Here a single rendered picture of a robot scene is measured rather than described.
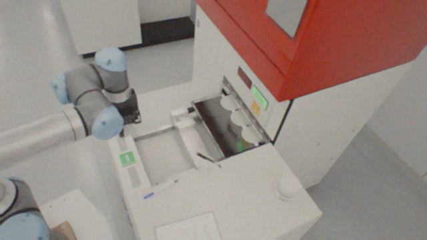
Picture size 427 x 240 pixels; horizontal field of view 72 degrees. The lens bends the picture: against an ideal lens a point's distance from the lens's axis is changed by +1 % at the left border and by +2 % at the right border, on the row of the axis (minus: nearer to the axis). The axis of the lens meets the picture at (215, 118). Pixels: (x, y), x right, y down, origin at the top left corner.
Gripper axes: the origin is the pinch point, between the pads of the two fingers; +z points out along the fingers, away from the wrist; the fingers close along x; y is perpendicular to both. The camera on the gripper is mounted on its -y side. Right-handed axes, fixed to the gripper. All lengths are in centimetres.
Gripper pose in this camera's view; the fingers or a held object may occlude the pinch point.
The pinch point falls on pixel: (120, 137)
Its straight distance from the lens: 107.8
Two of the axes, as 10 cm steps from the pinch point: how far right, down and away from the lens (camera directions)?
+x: -4.4, -7.1, 5.4
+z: -1.1, 6.5, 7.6
